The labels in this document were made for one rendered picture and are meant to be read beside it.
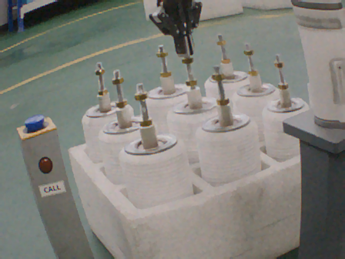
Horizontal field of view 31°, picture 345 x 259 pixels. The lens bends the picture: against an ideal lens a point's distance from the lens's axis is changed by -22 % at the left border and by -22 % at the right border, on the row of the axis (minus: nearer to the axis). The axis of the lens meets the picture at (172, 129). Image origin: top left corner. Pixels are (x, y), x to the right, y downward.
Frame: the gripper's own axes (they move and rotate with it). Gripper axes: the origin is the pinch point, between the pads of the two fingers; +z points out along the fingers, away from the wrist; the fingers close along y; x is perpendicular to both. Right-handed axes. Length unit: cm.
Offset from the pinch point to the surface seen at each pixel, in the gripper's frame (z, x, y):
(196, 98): 9.0, 0.9, 0.7
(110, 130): 10.3, -7.3, 12.7
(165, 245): 23.8, 8.0, 23.2
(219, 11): 32, -129, -209
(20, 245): 36, -36, 24
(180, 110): 10.3, -1.0, 2.8
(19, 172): 35, -73, -12
